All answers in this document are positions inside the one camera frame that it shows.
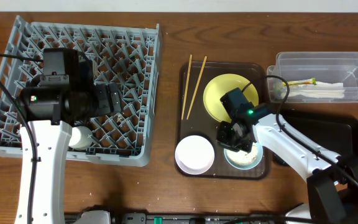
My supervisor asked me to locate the yellow round plate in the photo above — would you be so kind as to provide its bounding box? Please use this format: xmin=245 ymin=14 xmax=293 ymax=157
xmin=203 ymin=73 xmax=250 ymax=122

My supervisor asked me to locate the green snack wrapper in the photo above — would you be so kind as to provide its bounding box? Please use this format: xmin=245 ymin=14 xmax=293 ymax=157
xmin=287 ymin=78 xmax=316 ymax=86

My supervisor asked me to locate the grey plastic dish rack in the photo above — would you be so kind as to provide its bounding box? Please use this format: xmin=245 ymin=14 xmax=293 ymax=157
xmin=0 ymin=17 xmax=162 ymax=167

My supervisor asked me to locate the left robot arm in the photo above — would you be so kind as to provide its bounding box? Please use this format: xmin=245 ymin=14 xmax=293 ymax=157
xmin=15 ymin=48 xmax=122 ymax=223

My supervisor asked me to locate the light blue small bowl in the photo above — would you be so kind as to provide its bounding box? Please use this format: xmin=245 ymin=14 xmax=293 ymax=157
xmin=224 ymin=143 xmax=264 ymax=170

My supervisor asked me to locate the black rail at table edge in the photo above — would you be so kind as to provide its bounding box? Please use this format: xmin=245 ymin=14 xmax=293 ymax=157
xmin=65 ymin=205 xmax=276 ymax=224

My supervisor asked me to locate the black flat waste tray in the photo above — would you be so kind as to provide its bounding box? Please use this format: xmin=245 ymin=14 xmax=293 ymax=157
xmin=281 ymin=110 xmax=358 ymax=157

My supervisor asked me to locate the dark brown serving tray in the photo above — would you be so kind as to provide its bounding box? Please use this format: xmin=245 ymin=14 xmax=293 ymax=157
xmin=175 ymin=61 xmax=271 ymax=180

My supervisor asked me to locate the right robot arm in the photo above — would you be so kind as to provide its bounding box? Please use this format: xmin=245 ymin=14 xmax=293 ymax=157
xmin=217 ymin=88 xmax=358 ymax=223

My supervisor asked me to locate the clear plastic waste bin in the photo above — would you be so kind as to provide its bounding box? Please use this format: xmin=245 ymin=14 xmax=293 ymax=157
xmin=267 ymin=52 xmax=358 ymax=103

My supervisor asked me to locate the white paper napkin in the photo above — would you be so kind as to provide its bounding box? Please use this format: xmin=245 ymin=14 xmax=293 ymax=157
xmin=289 ymin=82 xmax=344 ymax=98

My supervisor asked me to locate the white cup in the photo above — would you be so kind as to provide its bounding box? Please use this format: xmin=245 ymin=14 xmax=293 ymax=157
xmin=68 ymin=126 xmax=92 ymax=151

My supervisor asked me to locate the pink small bowl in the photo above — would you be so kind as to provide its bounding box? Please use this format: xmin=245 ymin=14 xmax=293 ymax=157
xmin=175 ymin=135 xmax=215 ymax=175

